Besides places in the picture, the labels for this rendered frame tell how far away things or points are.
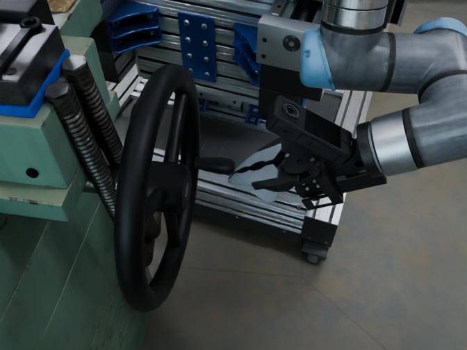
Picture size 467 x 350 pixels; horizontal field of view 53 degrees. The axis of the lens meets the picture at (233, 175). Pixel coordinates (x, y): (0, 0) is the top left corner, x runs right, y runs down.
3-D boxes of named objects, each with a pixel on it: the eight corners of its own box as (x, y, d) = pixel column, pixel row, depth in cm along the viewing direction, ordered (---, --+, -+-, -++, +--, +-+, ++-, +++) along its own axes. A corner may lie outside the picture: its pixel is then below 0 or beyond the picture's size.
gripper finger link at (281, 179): (254, 198, 63) (315, 184, 59) (249, 192, 62) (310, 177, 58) (258, 172, 66) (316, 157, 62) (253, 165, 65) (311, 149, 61)
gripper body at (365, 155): (303, 213, 65) (390, 195, 59) (275, 176, 60) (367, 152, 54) (306, 171, 70) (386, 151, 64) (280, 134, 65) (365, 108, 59)
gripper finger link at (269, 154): (244, 198, 71) (300, 185, 66) (224, 175, 67) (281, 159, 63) (247, 182, 73) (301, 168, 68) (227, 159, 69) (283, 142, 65)
